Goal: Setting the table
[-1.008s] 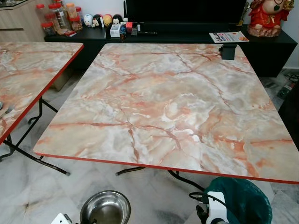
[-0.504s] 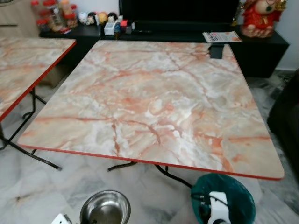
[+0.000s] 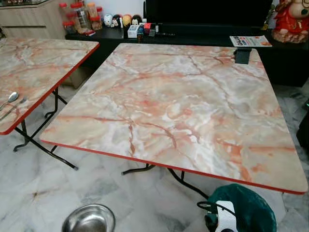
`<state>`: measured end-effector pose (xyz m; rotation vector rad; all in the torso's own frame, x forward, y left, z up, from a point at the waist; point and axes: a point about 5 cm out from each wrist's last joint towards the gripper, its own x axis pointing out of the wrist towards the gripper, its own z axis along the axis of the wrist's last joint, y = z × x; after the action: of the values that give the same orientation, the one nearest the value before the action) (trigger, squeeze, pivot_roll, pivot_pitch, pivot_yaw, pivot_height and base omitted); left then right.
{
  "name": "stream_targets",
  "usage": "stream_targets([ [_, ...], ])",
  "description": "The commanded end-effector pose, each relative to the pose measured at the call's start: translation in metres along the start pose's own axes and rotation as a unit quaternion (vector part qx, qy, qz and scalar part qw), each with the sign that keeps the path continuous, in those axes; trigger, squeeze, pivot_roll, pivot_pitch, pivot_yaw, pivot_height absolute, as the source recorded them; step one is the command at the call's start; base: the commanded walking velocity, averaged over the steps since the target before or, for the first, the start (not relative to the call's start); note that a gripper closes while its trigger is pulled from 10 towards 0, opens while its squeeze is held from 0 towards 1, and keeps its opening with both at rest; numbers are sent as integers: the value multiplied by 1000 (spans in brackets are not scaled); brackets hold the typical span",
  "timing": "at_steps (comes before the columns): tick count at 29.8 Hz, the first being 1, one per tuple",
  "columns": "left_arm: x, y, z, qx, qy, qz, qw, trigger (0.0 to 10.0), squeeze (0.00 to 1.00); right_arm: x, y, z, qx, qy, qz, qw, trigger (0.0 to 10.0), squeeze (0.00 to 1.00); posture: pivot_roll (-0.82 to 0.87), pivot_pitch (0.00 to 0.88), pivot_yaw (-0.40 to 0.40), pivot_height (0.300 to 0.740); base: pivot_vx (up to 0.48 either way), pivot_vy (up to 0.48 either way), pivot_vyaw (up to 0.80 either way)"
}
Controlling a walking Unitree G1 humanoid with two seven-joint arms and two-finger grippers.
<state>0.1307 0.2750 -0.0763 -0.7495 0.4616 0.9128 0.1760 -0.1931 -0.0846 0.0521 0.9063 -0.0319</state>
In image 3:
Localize black table clamp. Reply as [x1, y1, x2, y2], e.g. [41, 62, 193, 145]
[234, 47, 253, 65]

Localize stainless steel bowl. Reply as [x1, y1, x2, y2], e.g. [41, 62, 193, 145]
[61, 203, 116, 232]

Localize printed paper flyer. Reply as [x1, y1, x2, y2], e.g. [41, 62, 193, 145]
[230, 35, 272, 48]

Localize small white box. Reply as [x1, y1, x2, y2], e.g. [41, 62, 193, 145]
[127, 25, 140, 38]

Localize black television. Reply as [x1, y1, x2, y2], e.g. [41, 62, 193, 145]
[145, 0, 274, 27]

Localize light wooden cabinet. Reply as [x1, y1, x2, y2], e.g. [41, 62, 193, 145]
[0, 0, 66, 40]

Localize steel spoon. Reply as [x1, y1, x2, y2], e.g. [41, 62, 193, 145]
[0, 91, 19, 111]

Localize marble pattern red-edged folding table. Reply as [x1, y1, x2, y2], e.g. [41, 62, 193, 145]
[0, 38, 100, 171]
[40, 43, 309, 200]

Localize red robed figurine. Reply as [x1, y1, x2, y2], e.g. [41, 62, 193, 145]
[272, 0, 309, 44]

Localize bin with green bag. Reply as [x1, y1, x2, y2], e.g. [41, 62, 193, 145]
[208, 184, 277, 232]

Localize clear jar red lid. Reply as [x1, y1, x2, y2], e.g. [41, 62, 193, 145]
[63, 20, 78, 33]
[72, 2, 90, 29]
[94, 14, 104, 30]
[59, 2, 71, 22]

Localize steel fork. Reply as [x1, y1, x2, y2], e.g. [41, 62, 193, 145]
[0, 98, 27, 121]

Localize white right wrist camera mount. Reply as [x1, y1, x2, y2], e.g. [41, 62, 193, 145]
[216, 201, 238, 232]

